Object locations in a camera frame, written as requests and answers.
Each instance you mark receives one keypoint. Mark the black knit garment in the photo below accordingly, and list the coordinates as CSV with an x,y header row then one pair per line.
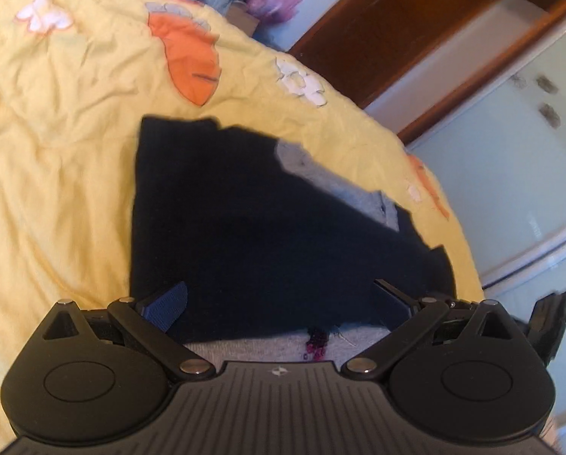
x,y
245,227

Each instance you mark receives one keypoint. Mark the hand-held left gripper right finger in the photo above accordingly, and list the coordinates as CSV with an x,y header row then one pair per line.
x,y
399,304

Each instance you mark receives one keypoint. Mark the cardboard box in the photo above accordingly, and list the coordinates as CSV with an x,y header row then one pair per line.
x,y
242,19

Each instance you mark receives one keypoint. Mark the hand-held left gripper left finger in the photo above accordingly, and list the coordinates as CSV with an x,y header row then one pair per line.
x,y
170,307

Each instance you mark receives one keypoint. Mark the white patterned wardrobe door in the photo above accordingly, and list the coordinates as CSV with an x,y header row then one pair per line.
x,y
510,175

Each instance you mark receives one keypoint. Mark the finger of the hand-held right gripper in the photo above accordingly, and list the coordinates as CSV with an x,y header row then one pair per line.
x,y
550,322

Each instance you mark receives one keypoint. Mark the yellow floral bed sheet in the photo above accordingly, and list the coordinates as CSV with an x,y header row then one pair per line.
x,y
60,161

